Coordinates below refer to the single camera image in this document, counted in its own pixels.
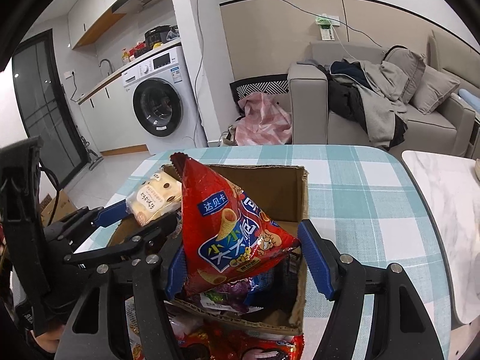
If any person's left hand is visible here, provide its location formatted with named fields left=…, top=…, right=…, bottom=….
left=30, top=324, right=65, bottom=353

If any light blue pillow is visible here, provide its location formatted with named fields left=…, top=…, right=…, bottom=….
left=459, top=88, right=480, bottom=113

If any white marble side table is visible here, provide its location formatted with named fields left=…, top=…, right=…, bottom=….
left=402, top=150, right=479, bottom=325

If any pile of grey clothes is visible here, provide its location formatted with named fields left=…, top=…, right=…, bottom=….
left=316, top=59, right=408, bottom=150

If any purple candy bag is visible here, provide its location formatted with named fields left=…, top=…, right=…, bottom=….
left=199, top=272, right=273, bottom=314

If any kitchen faucet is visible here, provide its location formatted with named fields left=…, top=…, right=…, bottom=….
left=98, top=58, right=114, bottom=76

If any dark glass door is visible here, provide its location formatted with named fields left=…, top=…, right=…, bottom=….
left=11, top=29, right=87, bottom=188

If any red snack packet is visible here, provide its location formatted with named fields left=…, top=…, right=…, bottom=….
left=177, top=322, right=304, bottom=359

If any grey sofa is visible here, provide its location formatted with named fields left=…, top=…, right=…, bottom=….
left=287, top=31, right=479, bottom=158

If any grey cushion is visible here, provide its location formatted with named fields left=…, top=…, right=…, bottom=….
left=410, top=66, right=461, bottom=115

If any white wall socket panel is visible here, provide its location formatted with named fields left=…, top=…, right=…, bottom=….
left=316, top=14, right=341, bottom=41

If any black rice cooker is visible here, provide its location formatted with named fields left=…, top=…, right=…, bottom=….
left=145, top=25, right=171, bottom=49

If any black patterned basket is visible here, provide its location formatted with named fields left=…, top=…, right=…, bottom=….
left=229, top=74, right=289, bottom=116

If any brown SF cardboard box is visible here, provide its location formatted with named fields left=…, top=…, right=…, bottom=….
left=109, top=162, right=308, bottom=336

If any pink plaid cloth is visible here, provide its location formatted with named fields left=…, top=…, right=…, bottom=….
left=234, top=92, right=293, bottom=146

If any red cone snack bag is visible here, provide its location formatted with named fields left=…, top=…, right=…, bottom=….
left=171, top=153, right=300, bottom=297

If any white washing machine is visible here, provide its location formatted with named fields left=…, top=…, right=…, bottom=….
left=122, top=45, right=208, bottom=155

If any cream bread pack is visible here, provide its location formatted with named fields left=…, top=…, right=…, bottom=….
left=125, top=171, right=182, bottom=227

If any teal plaid tablecloth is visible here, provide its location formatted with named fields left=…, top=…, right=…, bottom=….
left=72, top=144, right=453, bottom=360

